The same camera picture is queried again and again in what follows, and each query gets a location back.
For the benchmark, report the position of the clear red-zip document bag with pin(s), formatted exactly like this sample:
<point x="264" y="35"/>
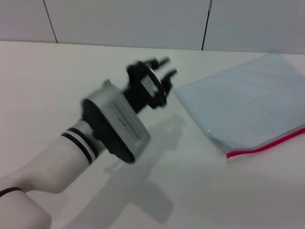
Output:
<point x="243" y="102"/>

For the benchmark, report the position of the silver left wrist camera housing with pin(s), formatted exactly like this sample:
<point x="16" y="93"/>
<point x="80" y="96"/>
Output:
<point x="116" y="121"/>

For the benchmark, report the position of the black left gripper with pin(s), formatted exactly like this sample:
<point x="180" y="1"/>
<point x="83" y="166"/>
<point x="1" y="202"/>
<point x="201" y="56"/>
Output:
<point x="147" y="90"/>

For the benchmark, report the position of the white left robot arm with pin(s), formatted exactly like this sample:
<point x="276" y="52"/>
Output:
<point x="47" y="171"/>

